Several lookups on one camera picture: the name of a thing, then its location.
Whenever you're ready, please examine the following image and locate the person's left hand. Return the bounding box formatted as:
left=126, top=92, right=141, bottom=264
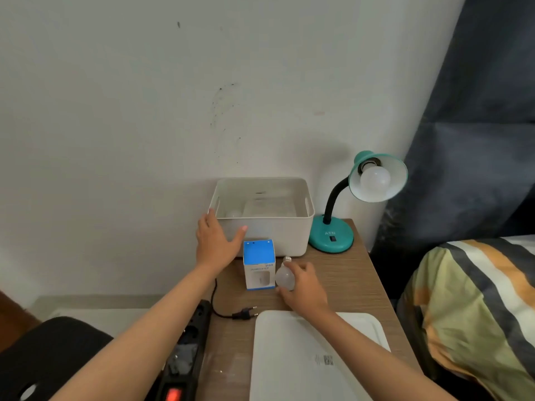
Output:
left=196, top=209, right=248, bottom=275

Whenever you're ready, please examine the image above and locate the person's right hand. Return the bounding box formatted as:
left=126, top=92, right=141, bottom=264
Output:
left=276, top=261, right=334, bottom=320

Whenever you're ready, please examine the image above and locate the white light bulb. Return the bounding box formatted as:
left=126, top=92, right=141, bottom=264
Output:
left=275, top=256, right=296, bottom=290

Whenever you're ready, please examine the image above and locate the white plastic storage bin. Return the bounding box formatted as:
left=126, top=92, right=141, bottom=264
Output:
left=208, top=177, right=315, bottom=258

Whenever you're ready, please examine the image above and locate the person's right forearm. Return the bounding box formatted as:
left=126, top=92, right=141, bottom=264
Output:
left=309, top=308, right=457, bottom=401

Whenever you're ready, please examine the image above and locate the person's left forearm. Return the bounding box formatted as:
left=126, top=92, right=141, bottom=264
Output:
left=49, top=263, right=229, bottom=401

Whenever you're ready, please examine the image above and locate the blue and white bulb box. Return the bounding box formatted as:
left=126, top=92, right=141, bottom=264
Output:
left=243, top=239, right=277, bottom=291

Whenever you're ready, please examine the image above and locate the white plastic bin lid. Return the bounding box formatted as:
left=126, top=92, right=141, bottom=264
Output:
left=249, top=310, right=392, bottom=401

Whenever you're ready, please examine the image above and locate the teal desk lamp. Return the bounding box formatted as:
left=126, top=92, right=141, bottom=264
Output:
left=308, top=150, right=408, bottom=254

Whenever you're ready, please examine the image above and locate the black power strip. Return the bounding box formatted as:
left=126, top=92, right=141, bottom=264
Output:
left=155, top=299, right=212, bottom=401

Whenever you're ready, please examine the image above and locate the white lamp bulb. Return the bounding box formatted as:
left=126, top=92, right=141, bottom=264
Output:
left=360, top=165, right=392, bottom=197

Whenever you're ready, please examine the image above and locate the striped bed cover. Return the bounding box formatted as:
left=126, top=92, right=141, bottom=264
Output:
left=396, top=234, right=535, bottom=401

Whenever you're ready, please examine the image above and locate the black chair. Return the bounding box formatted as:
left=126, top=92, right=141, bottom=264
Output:
left=0, top=316, right=115, bottom=401

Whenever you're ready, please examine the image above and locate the dark grey curtain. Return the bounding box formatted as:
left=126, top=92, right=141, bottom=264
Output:
left=369, top=0, right=535, bottom=298

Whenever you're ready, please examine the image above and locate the black power cable with plug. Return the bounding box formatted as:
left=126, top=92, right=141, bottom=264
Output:
left=211, top=278, right=257, bottom=321

